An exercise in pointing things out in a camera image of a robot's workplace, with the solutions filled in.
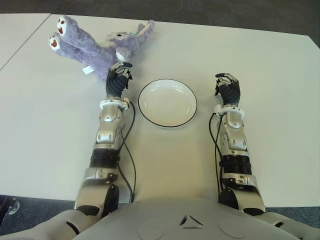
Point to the grey robot torso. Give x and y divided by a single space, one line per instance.
162 220

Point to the grey chair caster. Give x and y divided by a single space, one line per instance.
12 206

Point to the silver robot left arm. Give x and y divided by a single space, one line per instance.
107 130

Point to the purple plush bunny doll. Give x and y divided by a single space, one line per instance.
85 50

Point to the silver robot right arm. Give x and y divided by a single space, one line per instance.
235 135

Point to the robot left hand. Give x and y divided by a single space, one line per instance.
117 83

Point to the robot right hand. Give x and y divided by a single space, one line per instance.
230 92

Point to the white plate black rim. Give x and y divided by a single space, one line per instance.
167 105

